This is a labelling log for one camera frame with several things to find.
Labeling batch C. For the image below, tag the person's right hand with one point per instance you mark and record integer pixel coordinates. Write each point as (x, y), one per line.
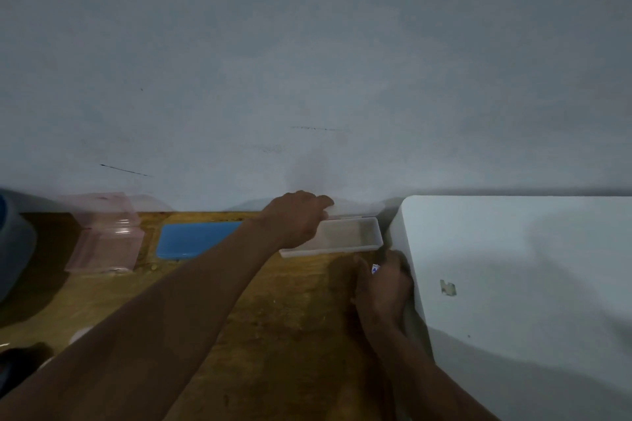
(382, 295)

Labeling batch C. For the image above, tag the person's left hand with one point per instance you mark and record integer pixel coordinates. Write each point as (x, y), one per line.
(291, 218)

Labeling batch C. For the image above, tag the person's right fingers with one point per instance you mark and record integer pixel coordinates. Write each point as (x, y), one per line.
(390, 265)

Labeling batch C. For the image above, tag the person's left fingers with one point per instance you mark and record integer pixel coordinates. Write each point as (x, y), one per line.
(323, 206)

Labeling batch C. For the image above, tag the clear white plastic lidded box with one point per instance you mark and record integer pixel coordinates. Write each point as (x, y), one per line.
(350, 235)

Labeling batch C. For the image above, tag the person's left forearm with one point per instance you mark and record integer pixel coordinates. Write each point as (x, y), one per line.
(148, 327)

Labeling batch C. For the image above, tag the person's right forearm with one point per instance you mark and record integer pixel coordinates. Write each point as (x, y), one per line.
(419, 376)

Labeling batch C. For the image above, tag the small metal latch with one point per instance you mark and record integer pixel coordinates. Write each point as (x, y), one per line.
(448, 288)

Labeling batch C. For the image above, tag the blue plastic box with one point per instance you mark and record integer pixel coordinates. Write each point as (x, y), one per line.
(195, 239)

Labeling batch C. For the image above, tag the white cabinet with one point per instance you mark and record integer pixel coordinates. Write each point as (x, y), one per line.
(523, 287)

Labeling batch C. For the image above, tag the pink translucent plastic box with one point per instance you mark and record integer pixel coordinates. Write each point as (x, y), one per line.
(106, 238)

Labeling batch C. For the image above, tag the small white round object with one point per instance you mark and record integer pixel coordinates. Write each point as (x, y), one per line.
(80, 335)

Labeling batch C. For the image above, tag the grey blue plastic container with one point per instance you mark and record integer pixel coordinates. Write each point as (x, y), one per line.
(15, 248)

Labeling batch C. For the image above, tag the dark object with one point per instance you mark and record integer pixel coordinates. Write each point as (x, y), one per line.
(22, 366)

